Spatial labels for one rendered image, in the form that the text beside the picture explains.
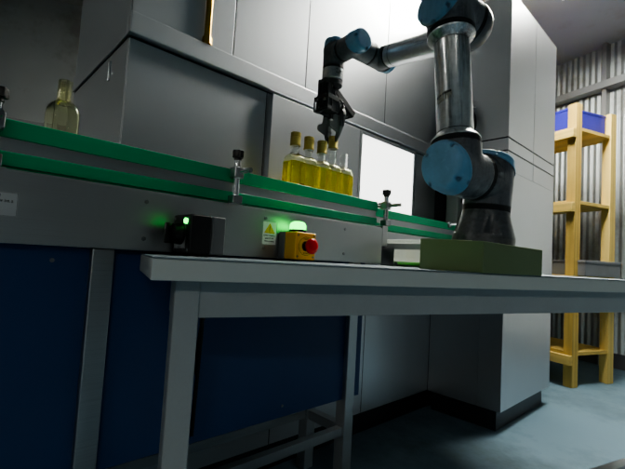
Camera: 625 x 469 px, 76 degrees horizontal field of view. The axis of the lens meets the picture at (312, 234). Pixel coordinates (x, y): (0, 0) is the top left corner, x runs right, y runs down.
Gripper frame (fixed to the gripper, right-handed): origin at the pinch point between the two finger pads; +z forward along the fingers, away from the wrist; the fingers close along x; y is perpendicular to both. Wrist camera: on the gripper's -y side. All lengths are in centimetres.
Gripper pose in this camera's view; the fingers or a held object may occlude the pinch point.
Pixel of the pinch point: (333, 139)
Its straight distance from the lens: 145.8
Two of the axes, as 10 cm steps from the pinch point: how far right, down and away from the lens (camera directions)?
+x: 6.8, 0.0, -7.3
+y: -7.3, -0.8, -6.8
